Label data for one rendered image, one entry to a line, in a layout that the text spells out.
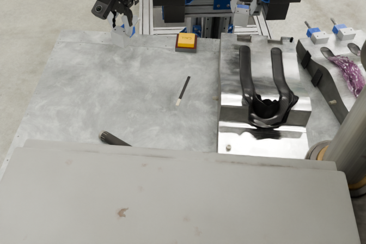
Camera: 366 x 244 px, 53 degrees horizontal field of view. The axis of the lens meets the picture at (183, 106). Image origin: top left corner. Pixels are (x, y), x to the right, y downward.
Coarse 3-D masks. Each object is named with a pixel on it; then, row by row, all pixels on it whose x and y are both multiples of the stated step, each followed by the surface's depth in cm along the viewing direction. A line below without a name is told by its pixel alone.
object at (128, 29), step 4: (124, 16) 117; (136, 16) 122; (124, 20) 118; (132, 20) 121; (136, 20) 122; (124, 24) 119; (128, 24) 118; (128, 28) 120; (132, 28) 121; (128, 32) 121
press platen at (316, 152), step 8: (320, 144) 56; (328, 144) 56; (312, 152) 55; (320, 152) 54; (320, 160) 54; (352, 184) 51; (360, 184) 51; (352, 192) 51; (360, 192) 51; (352, 200) 51; (360, 200) 51; (360, 208) 50; (360, 216) 49; (360, 224) 49; (360, 232) 48; (360, 240) 47
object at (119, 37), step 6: (138, 18) 131; (114, 30) 123; (120, 30) 123; (132, 30) 126; (114, 36) 123; (120, 36) 122; (126, 36) 124; (114, 42) 126; (120, 42) 124; (126, 42) 125
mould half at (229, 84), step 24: (264, 48) 128; (288, 48) 129; (264, 72) 122; (288, 72) 122; (240, 96) 109; (264, 96) 109; (240, 120) 111; (288, 120) 109; (240, 144) 107; (264, 144) 107; (288, 144) 107
